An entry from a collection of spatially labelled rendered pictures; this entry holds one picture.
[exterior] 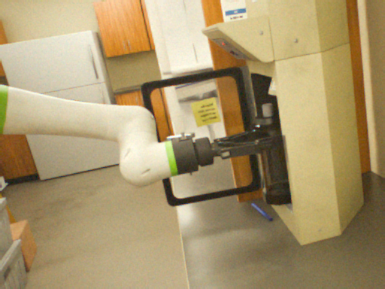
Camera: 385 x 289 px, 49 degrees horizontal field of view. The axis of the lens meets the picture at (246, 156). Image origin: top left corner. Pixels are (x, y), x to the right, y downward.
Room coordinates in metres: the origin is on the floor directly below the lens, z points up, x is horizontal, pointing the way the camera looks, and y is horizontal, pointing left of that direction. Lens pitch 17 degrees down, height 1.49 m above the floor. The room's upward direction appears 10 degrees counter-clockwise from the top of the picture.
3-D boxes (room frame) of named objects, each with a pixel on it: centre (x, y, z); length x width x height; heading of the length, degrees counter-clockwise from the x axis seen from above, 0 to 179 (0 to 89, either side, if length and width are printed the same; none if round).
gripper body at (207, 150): (1.06, 0.08, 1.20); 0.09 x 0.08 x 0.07; 100
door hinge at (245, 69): (1.25, -0.04, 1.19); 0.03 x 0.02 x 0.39; 10
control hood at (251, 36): (1.10, -0.02, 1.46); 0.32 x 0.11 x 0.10; 10
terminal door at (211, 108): (1.25, 0.12, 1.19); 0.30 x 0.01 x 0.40; 93
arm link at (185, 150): (1.05, 0.15, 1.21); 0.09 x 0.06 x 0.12; 10
